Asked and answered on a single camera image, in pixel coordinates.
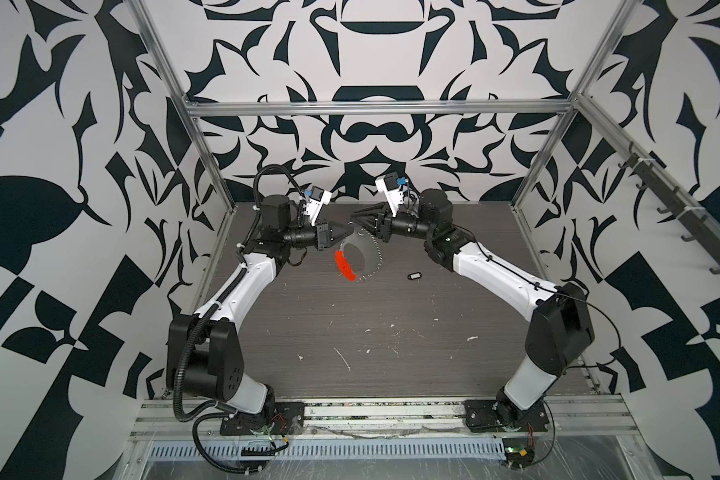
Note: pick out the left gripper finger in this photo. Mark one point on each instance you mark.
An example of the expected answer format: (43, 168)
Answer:
(342, 230)
(339, 244)

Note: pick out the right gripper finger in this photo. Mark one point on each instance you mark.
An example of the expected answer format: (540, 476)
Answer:
(370, 225)
(368, 214)

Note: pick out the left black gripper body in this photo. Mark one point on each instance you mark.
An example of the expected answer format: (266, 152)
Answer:
(321, 236)

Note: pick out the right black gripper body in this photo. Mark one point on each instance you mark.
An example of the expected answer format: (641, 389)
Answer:
(388, 228)

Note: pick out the large keyring with red handle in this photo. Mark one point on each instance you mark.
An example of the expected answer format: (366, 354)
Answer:
(358, 257)

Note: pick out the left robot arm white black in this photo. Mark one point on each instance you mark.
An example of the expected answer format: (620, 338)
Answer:
(205, 366)

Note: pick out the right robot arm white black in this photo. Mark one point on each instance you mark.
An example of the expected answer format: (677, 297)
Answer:
(560, 327)

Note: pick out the small green-lit circuit board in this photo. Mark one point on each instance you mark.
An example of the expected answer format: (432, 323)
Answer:
(518, 455)

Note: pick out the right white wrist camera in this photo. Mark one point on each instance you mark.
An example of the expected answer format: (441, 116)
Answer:
(394, 188)

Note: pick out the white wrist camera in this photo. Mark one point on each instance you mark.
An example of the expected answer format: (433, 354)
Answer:
(314, 199)
(394, 188)

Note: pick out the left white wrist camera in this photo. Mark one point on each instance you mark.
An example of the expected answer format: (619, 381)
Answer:
(314, 199)

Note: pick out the aluminium frame back crossbar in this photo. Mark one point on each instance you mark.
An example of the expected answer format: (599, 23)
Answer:
(376, 107)

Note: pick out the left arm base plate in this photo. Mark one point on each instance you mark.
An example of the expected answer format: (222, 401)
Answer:
(261, 420)

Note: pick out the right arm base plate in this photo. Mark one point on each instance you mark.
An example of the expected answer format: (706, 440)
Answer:
(491, 415)

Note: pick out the white slotted cable duct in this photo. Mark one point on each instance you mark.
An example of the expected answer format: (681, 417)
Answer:
(490, 449)

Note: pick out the aluminium frame front rail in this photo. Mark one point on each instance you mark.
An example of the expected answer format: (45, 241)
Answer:
(361, 418)

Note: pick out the grey wall hook rack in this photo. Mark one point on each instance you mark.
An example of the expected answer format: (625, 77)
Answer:
(675, 202)

